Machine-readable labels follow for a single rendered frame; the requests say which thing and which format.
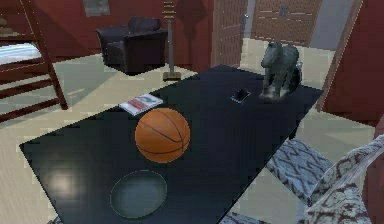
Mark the orange basketball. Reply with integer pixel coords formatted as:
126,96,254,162
134,107,192,164

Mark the black table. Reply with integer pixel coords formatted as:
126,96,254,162
18,64,324,224

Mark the black mobile phone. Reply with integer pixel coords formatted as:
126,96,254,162
230,88,252,105

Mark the white and red book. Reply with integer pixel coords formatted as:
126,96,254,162
118,93,164,117

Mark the black armchair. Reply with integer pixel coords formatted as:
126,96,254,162
95,16,169,76

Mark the grey horse statue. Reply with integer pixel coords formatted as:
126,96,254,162
258,41,304,103

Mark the dark round plate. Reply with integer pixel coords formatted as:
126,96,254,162
109,169,168,220

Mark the brown panelled room door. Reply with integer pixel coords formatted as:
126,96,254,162
250,0,324,48

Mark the framed grey picture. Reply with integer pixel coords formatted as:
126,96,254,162
82,0,111,18

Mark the white patterned chair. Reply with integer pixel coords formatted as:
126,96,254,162
219,133,384,224

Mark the dark red wooden bunk bed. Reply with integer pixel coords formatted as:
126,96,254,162
0,0,69,123

